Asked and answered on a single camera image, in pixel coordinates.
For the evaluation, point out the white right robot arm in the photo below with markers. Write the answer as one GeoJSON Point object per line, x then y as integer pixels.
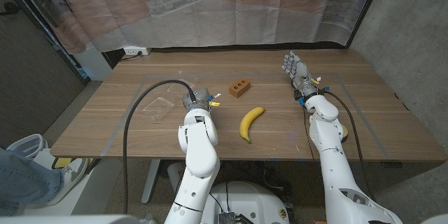
{"type": "Point", "coordinates": [329, 161]}

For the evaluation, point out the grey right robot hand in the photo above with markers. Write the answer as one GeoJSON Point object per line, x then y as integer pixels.
{"type": "Point", "coordinates": [301, 75]}

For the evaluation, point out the printed room backdrop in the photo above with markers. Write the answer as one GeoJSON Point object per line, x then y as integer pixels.
{"type": "Point", "coordinates": [224, 17]}

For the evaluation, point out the brown toy brick block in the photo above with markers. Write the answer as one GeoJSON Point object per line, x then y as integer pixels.
{"type": "Point", "coordinates": [239, 89]}

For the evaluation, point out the white cylinder with orange label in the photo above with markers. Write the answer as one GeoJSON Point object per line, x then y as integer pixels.
{"type": "Point", "coordinates": [174, 175]}

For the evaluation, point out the clear plastic clamshell container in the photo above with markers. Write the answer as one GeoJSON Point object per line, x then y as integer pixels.
{"type": "Point", "coordinates": [157, 108]}

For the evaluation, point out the white floor platform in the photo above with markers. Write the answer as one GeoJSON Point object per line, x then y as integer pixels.
{"type": "Point", "coordinates": [98, 189]}

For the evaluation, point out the white grey sneaker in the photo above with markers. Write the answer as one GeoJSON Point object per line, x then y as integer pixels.
{"type": "Point", "coordinates": [71, 175]}

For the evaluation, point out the white table leg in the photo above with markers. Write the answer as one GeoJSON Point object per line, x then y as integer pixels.
{"type": "Point", "coordinates": [150, 182]}

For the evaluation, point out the yellow toy banana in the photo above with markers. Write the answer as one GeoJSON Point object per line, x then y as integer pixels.
{"type": "Point", "coordinates": [249, 120]}

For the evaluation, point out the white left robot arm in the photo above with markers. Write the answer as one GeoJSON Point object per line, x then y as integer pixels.
{"type": "Point", "coordinates": [199, 154]}

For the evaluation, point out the yellow round disc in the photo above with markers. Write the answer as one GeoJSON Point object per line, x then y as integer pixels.
{"type": "Point", "coordinates": [345, 131]}

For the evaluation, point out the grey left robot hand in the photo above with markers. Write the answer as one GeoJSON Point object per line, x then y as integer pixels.
{"type": "Point", "coordinates": [197, 99]}

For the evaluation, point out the white ribbed footrest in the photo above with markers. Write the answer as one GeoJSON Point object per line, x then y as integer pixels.
{"type": "Point", "coordinates": [28, 144]}

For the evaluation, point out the person's leg in jeans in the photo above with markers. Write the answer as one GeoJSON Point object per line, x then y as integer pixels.
{"type": "Point", "coordinates": [24, 182]}

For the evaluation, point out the white power strip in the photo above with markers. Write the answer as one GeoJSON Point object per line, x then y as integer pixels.
{"type": "Point", "coordinates": [134, 51]}

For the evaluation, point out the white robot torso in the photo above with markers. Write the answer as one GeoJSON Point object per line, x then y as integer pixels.
{"type": "Point", "coordinates": [252, 199]}

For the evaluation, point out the grey finned module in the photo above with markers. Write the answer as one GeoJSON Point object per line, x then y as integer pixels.
{"type": "Point", "coordinates": [227, 218]}

